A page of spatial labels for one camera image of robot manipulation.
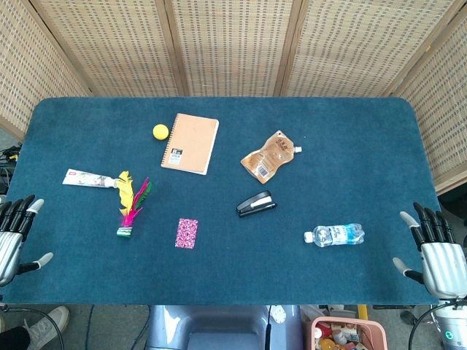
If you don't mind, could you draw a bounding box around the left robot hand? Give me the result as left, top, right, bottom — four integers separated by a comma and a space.
0, 194, 54, 287

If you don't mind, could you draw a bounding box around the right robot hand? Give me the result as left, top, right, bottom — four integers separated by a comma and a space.
392, 201, 467, 300

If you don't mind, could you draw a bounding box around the colourful feather shuttlecock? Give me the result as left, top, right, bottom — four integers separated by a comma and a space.
116, 169, 153, 240

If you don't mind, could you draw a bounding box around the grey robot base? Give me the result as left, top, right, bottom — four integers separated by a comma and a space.
144, 304, 304, 350

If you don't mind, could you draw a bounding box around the white tube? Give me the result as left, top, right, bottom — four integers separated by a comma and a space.
62, 168, 120, 190

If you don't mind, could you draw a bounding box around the white sneaker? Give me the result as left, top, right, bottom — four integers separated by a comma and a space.
24, 306, 71, 350

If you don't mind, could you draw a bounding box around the clear water bottle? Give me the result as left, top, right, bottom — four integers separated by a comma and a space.
303, 222, 366, 248

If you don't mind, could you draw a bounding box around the pink plastic basket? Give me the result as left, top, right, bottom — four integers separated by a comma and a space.
303, 316, 388, 350

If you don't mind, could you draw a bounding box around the pink patterned card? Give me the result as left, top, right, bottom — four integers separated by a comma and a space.
174, 217, 199, 251

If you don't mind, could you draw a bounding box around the black stapler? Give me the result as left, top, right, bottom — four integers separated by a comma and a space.
236, 190, 278, 218

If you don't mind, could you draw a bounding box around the brown spouted pouch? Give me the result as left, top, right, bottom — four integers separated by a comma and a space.
240, 130, 303, 184

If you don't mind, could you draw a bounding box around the blue table mat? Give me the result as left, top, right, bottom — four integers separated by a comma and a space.
0, 96, 440, 306

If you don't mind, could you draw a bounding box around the orange spiral notebook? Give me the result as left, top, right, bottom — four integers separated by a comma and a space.
160, 112, 220, 176

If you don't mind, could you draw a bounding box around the woven bamboo folding screen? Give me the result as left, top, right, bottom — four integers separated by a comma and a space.
0, 0, 467, 196

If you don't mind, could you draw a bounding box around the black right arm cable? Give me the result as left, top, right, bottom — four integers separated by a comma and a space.
407, 299, 461, 350

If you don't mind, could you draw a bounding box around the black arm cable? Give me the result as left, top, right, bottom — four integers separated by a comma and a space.
407, 299, 461, 350
0, 304, 66, 350

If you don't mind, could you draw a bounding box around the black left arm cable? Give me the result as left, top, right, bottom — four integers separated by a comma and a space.
0, 304, 66, 350

